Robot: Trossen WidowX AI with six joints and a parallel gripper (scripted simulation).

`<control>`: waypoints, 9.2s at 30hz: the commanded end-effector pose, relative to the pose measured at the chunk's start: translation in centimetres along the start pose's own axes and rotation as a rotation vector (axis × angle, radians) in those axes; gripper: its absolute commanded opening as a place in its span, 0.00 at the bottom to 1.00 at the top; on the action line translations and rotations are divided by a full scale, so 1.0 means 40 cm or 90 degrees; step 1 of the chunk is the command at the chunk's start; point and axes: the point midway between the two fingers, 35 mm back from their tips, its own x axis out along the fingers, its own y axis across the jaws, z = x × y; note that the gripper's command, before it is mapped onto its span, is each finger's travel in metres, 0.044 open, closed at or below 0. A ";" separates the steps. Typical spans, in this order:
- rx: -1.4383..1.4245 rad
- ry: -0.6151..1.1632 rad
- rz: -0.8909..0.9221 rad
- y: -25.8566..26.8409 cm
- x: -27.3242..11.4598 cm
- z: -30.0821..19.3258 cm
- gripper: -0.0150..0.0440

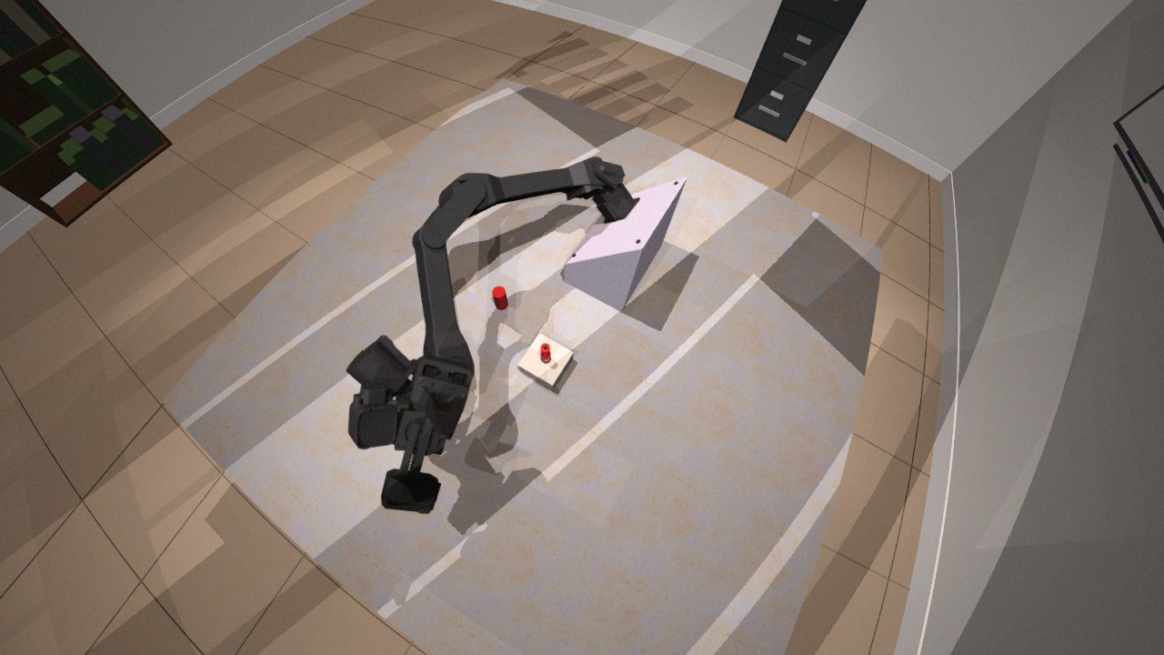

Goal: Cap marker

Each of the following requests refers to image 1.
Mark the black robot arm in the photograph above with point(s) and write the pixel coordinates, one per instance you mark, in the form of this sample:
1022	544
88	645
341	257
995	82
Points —
381	369

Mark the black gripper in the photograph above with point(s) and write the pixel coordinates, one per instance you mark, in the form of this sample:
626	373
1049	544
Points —
440	391

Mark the cream square block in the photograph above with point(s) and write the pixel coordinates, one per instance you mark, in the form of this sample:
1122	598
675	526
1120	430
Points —
548	374

